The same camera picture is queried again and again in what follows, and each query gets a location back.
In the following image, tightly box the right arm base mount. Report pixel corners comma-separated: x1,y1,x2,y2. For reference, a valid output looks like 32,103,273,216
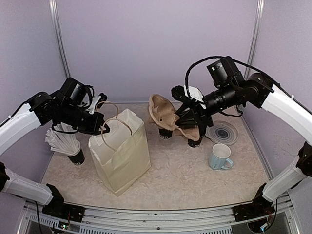
233,183,275,222

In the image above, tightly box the aluminium front rail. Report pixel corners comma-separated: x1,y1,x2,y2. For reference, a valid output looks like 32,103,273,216
16,195,301,234

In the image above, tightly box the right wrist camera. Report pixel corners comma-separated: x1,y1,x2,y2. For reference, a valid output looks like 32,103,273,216
171,85,204,104

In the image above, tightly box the beige paper bag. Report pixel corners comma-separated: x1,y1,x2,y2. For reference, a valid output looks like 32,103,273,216
88,108,151,197

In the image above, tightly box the light blue ceramic mug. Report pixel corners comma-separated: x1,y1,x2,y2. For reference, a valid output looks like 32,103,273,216
209,143,234,170

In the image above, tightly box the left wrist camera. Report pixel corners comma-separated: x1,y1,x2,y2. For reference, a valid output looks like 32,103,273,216
87,93,107,115

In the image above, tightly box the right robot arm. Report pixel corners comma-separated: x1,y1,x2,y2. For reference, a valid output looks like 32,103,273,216
171,56,312,216

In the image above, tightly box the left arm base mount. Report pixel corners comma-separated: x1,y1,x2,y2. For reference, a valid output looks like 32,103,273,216
42,184,85,223

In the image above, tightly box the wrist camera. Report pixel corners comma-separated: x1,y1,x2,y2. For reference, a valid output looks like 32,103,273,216
171,85,204,104
87,93,107,115

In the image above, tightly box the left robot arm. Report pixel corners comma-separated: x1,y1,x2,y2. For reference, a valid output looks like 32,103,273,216
0,77,110,217

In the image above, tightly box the black cup holding straws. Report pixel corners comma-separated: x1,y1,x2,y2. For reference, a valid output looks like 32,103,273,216
67,147,85,166

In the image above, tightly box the aluminium corner post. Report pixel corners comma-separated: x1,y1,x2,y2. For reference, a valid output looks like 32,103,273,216
49,0,71,78
247,0,265,66

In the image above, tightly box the grey swirl silicone lid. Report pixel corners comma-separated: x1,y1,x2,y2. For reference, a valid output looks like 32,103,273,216
205,120,239,146

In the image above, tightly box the brown pulp cup carrier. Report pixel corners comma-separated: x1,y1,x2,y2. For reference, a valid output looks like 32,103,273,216
148,94,200,141

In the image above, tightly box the right aluminium corner post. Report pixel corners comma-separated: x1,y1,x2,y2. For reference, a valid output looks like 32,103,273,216
247,0,265,66

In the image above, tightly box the bundle of white straws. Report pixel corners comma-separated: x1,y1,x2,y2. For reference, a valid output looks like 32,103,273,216
45,123,80,156

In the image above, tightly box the left aluminium corner post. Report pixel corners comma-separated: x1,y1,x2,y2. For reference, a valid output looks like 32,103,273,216
49,0,71,78

